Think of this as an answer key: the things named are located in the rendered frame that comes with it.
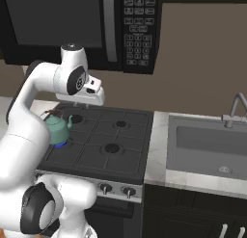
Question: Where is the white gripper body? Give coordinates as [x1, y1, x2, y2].
[55, 86, 106, 107]

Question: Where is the green kettle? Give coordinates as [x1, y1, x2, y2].
[40, 109, 74, 145]

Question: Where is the black gas hob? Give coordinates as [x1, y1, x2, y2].
[36, 101, 154, 186]

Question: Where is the black microwave oven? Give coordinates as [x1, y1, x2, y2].
[0, 0, 161, 75]

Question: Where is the black stove knob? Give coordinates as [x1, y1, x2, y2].
[123, 186, 137, 199]
[98, 182, 113, 196]

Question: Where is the black oven door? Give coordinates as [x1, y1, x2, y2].
[84, 197, 143, 238]

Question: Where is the grey sink basin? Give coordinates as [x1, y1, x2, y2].
[165, 115, 247, 181]

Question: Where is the grey tap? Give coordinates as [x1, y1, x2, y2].
[221, 93, 247, 129]

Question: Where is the dark cupboard door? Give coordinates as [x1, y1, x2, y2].
[142, 183, 247, 238]

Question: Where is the grey microwave door handle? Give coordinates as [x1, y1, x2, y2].
[102, 0, 119, 63]

